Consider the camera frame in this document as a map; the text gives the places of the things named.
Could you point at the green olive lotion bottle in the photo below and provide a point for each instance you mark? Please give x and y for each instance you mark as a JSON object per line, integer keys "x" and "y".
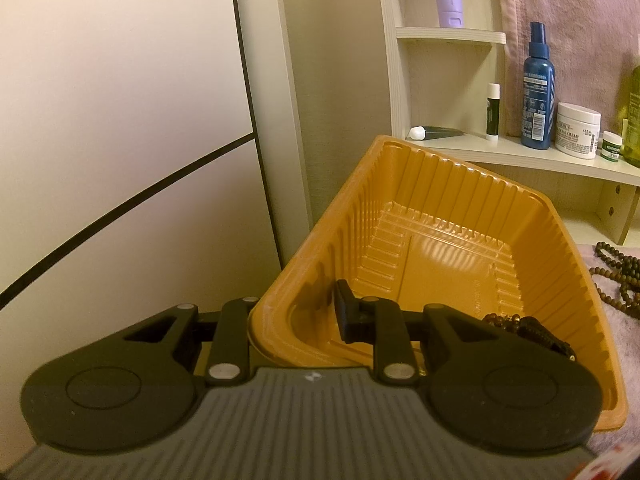
{"x": 632, "y": 110}

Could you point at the dark green tube white cap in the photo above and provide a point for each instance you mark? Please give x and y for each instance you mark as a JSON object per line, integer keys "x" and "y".
{"x": 442, "y": 132}

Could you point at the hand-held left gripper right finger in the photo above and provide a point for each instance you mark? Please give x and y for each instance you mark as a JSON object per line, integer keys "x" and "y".
{"x": 347, "y": 310}

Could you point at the pink hanging towel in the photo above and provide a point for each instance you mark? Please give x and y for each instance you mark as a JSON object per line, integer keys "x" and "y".
{"x": 590, "y": 20}

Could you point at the small green-label jar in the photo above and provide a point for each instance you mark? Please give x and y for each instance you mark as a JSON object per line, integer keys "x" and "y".
{"x": 611, "y": 147}

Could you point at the beige wooden shelf unit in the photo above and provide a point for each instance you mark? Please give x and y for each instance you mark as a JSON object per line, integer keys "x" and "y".
{"x": 500, "y": 157}

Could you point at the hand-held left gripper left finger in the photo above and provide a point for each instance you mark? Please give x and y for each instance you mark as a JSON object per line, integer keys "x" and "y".
{"x": 232, "y": 335}

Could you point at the blue spray bottle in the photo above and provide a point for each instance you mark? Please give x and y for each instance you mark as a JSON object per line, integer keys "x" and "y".
{"x": 537, "y": 100}

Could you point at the white cream jar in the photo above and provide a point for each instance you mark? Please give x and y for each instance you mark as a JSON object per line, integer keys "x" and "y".
{"x": 577, "y": 132}

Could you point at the orange plastic tray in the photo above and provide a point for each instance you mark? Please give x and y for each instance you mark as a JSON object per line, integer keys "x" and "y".
{"x": 450, "y": 240}

